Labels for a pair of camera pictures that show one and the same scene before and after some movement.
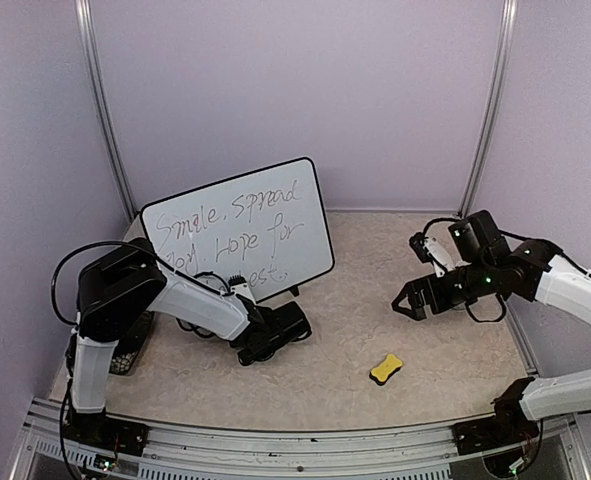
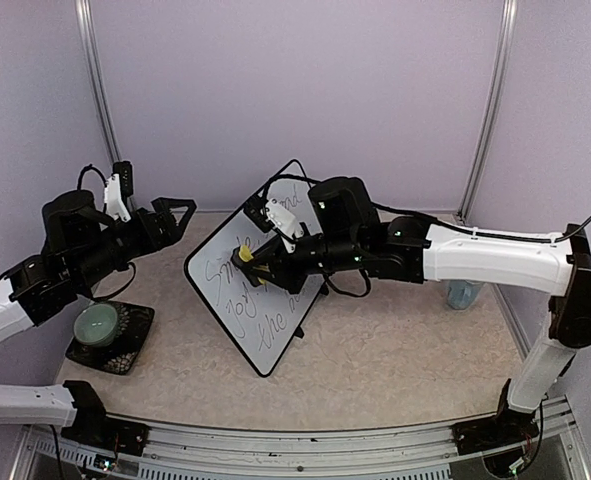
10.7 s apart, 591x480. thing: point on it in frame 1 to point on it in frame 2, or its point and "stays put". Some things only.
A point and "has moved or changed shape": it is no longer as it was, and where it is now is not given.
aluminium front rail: [423, 452] stays put
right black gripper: [430, 291] to [282, 271]
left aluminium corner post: [84, 10] stays put
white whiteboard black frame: [268, 228] has moved or changed shape
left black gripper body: [265, 355] to [142, 243]
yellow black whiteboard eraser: [390, 367] to [244, 260]
